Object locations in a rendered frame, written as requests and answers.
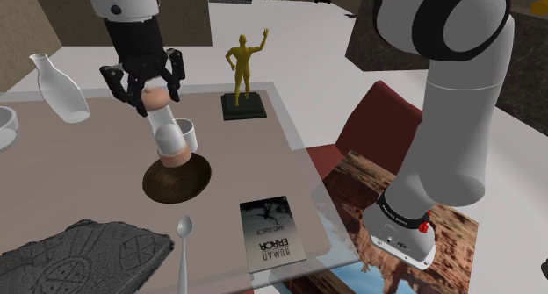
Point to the white cup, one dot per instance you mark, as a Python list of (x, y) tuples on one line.
[(190, 135)]

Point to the clear glass bowl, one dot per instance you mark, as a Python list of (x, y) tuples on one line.
[(7, 128)]

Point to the white glass vase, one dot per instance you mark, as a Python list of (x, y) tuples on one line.
[(62, 96)]

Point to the silver spoon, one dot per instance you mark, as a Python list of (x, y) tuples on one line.
[(184, 228)]

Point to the grey book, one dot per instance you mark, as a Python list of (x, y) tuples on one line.
[(272, 233)]

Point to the clear grinder with pink ends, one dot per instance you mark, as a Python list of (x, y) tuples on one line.
[(165, 126)]

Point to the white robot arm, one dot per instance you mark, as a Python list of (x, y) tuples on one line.
[(454, 126)]

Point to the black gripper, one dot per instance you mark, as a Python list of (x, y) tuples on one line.
[(136, 45)]

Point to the beige table with glass rim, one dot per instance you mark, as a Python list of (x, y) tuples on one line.
[(85, 169)]

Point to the red armchair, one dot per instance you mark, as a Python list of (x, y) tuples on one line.
[(376, 126)]

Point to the dark grey carved stone slab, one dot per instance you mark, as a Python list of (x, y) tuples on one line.
[(81, 259)]

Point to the gold figure on black base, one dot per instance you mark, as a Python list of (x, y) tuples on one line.
[(242, 66)]

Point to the dark brown wooden plate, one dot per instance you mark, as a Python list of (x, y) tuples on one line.
[(180, 186)]

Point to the patterned robot stand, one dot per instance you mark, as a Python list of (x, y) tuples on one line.
[(445, 241)]

